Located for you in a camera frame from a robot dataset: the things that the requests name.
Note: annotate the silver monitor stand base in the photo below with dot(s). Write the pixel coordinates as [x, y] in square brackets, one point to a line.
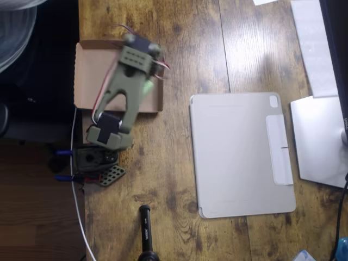
[318, 141]

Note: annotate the black chair armrest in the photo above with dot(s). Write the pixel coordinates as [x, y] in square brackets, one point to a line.
[3, 117]

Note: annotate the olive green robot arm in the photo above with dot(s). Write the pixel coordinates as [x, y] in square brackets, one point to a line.
[119, 84]

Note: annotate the white paper sheet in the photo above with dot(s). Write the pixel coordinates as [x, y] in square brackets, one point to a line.
[265, 2]

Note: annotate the black monitor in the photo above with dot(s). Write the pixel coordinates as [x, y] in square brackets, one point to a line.
[335, 40]

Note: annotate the perforated olive base plate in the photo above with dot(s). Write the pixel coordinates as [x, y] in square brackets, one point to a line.
[112, 175]

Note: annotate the tablet in beige case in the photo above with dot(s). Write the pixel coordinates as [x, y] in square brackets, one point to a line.
[244, 168]

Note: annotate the white and blue packet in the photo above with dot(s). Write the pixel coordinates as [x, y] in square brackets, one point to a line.
[304, 257]

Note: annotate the person in grey shirt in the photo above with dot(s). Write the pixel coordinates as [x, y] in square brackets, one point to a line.
[13, 32]

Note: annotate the white foam sheet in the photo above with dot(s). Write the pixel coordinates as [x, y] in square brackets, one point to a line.
[310, 49]

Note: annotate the brown cardboard tray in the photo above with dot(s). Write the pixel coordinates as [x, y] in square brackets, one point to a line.
[87, 79]

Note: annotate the blue round object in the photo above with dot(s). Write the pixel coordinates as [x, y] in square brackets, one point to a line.
[343, 248]

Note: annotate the green foam cube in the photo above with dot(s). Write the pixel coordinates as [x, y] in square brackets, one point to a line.
[148, 87]

